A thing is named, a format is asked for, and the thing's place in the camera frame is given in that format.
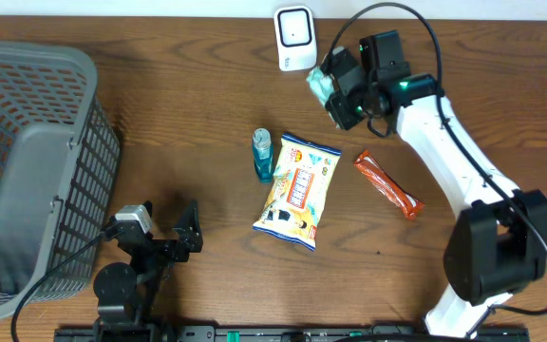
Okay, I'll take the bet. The yellow snack chip bag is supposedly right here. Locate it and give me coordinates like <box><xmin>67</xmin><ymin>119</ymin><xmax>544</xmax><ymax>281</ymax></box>
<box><xmin>253</xmin><ymin>133</ymin><xmax>341</xmax><ymax>251</ymax></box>

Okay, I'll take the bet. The teal bottle with grey cap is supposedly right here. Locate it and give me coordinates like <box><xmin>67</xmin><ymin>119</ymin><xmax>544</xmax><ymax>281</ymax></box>
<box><xmin>252</xmin><ymin>128</ymin><xmax>274</xmax><ymax>182</ymax></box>

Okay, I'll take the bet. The red orange snack bar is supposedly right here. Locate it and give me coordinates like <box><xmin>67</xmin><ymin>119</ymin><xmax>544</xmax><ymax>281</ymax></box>
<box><xmin>353</xmin><ymin>149</ymin><xmax>424</xmax><ymax>220</ymax></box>

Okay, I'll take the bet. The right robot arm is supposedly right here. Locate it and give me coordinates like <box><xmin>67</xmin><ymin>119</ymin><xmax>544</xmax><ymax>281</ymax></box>
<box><xmin>307</xmin><ymin>30</ymin><xmax>547</xmax><ymax>338</ymax></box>

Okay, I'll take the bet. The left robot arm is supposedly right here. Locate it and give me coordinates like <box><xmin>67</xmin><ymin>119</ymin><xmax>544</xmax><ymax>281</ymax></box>
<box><xmin>93</xmin><ymin>200</ymin><xmax>203</xmax><ymax>341</ymax></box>

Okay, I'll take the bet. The white barcode scanner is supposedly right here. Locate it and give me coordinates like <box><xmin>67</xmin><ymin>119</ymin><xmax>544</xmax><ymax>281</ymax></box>
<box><xmin>273</xmin><ymin>6</ymin><xmax>317</xmax><ymax>72</ymax></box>

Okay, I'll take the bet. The grey plastic shopping basket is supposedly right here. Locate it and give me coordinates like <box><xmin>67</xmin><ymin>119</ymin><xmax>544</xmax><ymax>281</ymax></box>
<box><xmin>0</xmin><ymin>41</ymin><xmax>121</xmax><ymax>319</ymax></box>

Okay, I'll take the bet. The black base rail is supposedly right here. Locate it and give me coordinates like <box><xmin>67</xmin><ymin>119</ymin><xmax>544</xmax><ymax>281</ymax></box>
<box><xmin>54</xmin><ymin>324</ymin><xmax>531</xmax><ymax>342</ymax></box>

